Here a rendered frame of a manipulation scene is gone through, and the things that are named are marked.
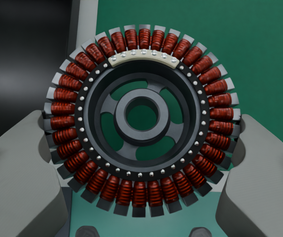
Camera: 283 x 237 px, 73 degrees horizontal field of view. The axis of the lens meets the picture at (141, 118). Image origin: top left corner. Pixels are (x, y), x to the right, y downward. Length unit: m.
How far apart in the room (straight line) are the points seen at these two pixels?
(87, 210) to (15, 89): 0.85
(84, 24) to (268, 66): 0.20
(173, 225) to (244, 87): 0.85
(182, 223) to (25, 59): 0.92
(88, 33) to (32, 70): 0.07
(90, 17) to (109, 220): 0.88
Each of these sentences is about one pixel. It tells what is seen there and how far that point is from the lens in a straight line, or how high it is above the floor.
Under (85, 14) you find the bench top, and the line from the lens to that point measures 0.25.
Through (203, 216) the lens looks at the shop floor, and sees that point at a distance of 1.02.
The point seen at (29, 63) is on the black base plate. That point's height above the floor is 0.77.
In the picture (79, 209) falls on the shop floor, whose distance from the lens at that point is 1.02.
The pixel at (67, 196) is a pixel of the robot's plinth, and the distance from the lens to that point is 1.01.
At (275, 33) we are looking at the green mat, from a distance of 0.26.
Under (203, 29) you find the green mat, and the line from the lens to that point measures 0.24.
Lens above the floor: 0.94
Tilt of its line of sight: 80 degrees down
